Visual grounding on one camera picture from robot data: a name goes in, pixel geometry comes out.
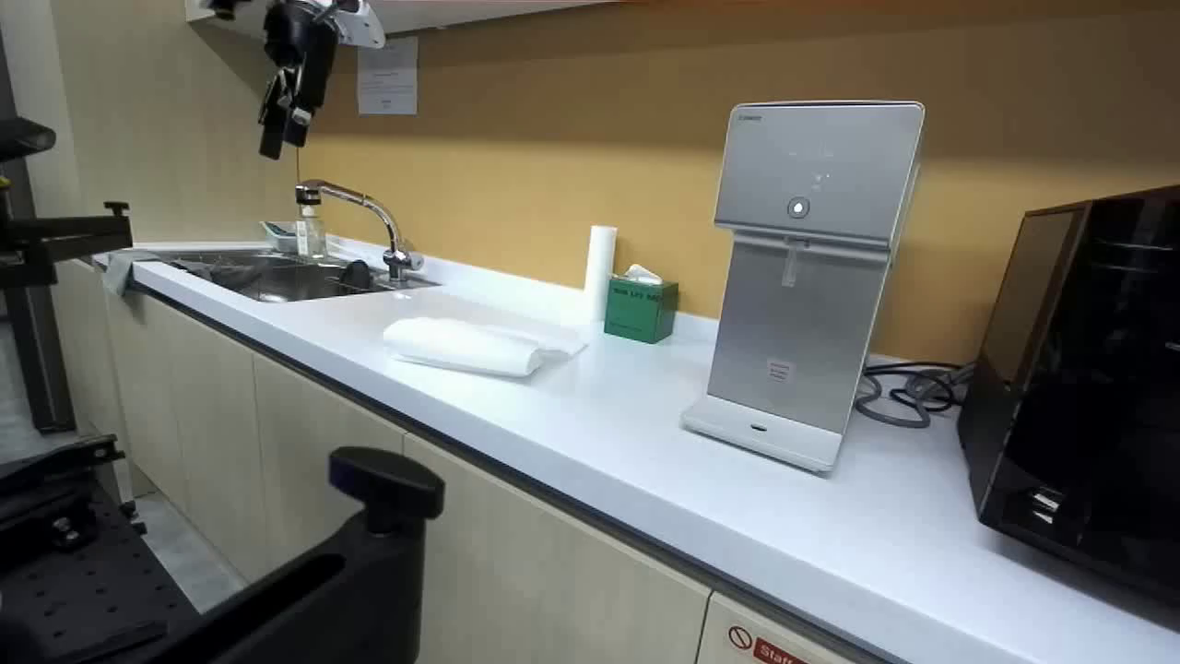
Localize clear soap bottle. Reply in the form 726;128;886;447
293;199;327;262

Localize white paper towel roll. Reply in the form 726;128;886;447
584;222;619;333

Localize black perforated platform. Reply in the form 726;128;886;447
0;435;205;664

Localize black cart with knob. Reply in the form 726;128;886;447
122;443;451;664

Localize black camera stand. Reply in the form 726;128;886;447
0;34;135;440

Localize grey rag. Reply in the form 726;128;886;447
92;248;163;300

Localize black countertop appliance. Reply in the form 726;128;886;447
954;182;1180;605

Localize red warning sticker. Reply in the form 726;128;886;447
723;625;809;664

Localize black power cables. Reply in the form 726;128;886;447
852;356;978;433

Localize chrome sink faucet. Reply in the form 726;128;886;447
293;178;425;281

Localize green tissue box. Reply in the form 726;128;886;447
600;262;683;345

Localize silver water dispenser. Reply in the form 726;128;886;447
680;99;928;481

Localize white paper wall note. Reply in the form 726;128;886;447
354;34;420;122

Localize beige cabinet door with sticker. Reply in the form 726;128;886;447
698;585;864;664

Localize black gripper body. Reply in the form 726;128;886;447
262;0;344;122

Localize stainless steel sink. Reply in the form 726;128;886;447
159;248;439;305

